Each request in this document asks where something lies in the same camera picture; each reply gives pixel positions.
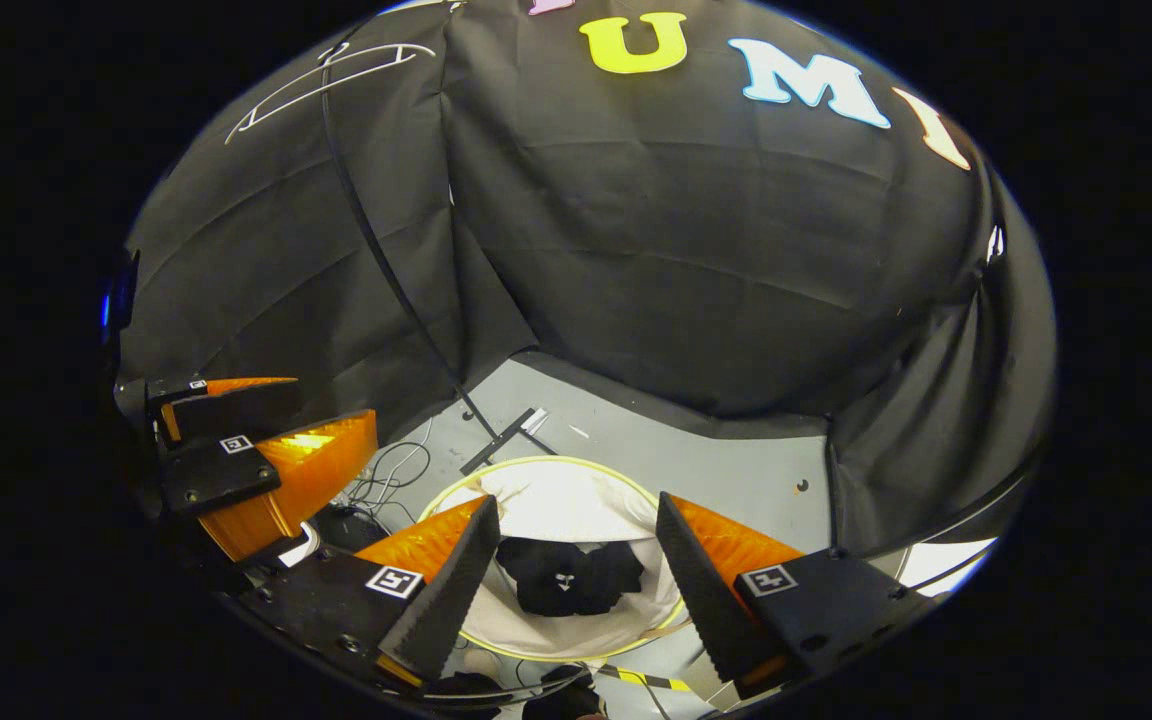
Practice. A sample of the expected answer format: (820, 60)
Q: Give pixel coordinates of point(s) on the white clothes hanger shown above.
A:
(336, 75)

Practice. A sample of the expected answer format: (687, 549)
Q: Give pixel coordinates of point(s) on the black clothes rack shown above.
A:
(386, 270)

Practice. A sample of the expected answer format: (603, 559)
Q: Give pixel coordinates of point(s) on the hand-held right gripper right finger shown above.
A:
(706, 600)

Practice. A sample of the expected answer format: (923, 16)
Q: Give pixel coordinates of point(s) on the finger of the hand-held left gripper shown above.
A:
(211, 475)
(236, 410)

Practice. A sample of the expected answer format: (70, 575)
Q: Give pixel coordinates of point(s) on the black garment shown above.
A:
(561, 580)

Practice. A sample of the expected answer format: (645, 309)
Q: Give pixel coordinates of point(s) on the black backdrop cloth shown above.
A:
(686, 250)

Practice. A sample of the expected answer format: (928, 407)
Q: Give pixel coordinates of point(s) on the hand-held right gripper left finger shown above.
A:
(446, 600)

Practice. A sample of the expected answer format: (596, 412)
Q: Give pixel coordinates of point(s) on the yellow black striped tape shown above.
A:
(651, 681)

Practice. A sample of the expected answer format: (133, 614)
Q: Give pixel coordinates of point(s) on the white laundry hamper yellow rim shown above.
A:
(566, 500)

